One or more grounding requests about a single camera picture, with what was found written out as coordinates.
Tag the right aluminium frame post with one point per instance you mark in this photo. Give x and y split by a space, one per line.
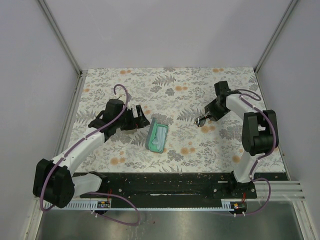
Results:
276 34

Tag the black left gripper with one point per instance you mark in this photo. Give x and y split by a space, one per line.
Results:
142 121

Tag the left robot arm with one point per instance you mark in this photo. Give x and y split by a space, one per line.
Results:
54 180

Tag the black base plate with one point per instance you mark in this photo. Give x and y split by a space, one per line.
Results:
205 185

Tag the aluminium rail profile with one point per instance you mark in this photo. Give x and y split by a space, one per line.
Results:
280 191

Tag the grey-blue glasses case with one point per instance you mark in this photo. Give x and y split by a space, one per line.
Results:
151 134

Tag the black aviator sunglasses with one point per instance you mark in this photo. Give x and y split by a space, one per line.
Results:
201 120

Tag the aluminium frame post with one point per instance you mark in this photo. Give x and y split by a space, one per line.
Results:
57 32
276 34

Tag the left aluminium frame post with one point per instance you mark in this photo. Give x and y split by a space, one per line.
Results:
57 32

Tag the floral patterned table mat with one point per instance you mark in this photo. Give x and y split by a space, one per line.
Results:
174 97

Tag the white slotted cable duct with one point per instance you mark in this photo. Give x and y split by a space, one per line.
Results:
157 203

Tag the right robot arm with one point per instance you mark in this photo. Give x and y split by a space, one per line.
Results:
259 127

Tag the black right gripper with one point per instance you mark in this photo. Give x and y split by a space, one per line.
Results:
216 116

